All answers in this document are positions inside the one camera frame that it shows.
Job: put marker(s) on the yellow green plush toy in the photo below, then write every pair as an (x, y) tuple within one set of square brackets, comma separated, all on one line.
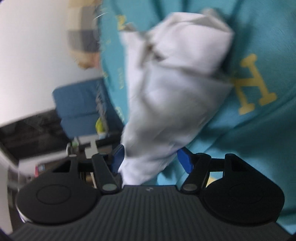
[(101, 125)]

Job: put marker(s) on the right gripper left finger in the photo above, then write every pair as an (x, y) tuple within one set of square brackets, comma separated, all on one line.
[(106, 164)]

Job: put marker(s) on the white desk shelf unit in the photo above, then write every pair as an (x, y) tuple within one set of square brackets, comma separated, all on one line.
[(33, 136)]

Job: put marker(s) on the blue covered chair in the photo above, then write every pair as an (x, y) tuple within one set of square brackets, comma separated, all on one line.
[(77, 105)]

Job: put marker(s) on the teal patterned bed sheet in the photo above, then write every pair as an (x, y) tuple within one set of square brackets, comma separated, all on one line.
[(257, 120)]

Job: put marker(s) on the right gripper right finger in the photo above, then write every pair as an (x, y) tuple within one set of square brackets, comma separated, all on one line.
[(197, 168)]

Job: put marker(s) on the plaid pillow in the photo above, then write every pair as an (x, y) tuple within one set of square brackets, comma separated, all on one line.
[(82, 35)]

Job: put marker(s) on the white garment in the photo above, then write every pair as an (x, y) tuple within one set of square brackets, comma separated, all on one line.
[(174, 87)]

